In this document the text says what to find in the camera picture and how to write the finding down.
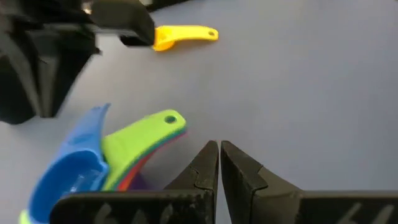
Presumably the green measuring cup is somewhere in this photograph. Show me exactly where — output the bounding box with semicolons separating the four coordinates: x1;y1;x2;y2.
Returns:
17;108;188;224

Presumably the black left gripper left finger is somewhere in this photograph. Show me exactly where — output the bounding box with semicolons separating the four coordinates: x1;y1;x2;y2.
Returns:
49;139;220;224

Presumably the yellow measuring cup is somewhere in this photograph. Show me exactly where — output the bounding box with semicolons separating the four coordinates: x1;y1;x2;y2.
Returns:
152;24;220;52

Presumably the blue measuring cup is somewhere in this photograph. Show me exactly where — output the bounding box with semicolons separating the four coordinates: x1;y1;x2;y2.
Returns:
27;103;112;224

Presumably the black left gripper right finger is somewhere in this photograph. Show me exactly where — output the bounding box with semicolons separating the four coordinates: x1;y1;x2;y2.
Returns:
220;140;398;224

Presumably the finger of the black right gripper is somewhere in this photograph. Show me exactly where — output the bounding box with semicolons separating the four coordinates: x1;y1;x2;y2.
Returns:
0;30;101;124
82;0;156;48

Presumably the red measuring cup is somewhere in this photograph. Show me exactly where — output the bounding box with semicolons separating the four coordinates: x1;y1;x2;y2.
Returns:
117;132;187;192

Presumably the teal measuring cup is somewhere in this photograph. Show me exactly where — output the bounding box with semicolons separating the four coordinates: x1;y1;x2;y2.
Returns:
111;126;188;191

